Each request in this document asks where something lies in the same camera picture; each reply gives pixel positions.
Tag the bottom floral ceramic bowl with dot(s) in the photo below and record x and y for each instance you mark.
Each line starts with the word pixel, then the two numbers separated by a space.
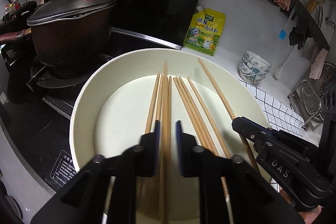
pixel 247 75

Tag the cream round basin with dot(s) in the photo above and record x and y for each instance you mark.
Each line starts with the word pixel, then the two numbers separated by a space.
pixel 110 112

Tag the black gas stove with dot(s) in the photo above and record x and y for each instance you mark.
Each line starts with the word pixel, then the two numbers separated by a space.
pixel 37 101

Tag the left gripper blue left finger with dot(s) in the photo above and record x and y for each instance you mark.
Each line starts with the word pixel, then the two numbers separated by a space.
pixel 157 134

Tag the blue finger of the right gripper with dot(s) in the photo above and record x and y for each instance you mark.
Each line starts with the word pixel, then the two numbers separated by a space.
pixel 252 130

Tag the black wall rail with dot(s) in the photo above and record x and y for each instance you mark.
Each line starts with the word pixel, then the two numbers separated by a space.
pixel 306 26

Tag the white dish brush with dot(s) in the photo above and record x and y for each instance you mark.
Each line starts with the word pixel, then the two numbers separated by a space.
pixel 279 69

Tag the dark pot with lid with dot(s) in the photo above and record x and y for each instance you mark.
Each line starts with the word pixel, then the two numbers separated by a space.
pixel 66 31

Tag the middle floral ceramic bowl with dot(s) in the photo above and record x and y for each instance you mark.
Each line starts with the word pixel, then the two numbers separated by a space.
pixel 256 70

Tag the pink hanging cloth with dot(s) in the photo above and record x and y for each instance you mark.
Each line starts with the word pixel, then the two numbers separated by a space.
pixel 317 65

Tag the yellow seasoning pouch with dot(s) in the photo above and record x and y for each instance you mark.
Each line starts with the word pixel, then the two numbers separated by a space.
pixel 205 31

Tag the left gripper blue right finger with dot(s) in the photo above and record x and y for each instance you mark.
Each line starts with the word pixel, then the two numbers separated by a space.
pixel 179 132

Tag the perforated steel steamer plate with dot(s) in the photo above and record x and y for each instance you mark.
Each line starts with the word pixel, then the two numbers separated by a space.
pixel 311 93

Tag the top floral ceramic bowl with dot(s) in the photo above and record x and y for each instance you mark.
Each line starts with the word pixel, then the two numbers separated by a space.
pixel 257 61

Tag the blue wall hook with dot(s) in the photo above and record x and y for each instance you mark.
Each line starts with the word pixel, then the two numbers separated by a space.
pixel 282 35

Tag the floral ceramic bowl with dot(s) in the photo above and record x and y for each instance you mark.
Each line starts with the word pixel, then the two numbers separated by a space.
pixel 256 70
pixel 247 75
pixel 257 61

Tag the wooden chopstick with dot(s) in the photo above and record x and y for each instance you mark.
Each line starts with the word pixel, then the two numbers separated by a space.
pixel 147 130
pixel 168 146
pixel 211 120
pixel 231 114
pixel 190 111
pixel 194 115
pixel 197 113

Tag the steel dish rack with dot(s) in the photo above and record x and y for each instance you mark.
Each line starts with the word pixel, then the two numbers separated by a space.
pixel 295 103

